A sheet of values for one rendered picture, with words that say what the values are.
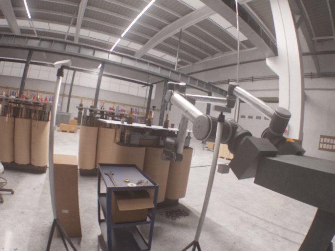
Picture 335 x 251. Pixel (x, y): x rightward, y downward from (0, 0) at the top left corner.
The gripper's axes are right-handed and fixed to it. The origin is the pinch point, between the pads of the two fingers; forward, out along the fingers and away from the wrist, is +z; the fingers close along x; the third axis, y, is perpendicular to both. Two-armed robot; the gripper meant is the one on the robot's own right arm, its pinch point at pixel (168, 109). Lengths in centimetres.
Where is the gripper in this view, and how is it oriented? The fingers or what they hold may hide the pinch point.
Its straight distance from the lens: 230.0
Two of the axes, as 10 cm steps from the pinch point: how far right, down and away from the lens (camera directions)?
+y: 7.9, 1.0, 6.1
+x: -6.0, -0.9, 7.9
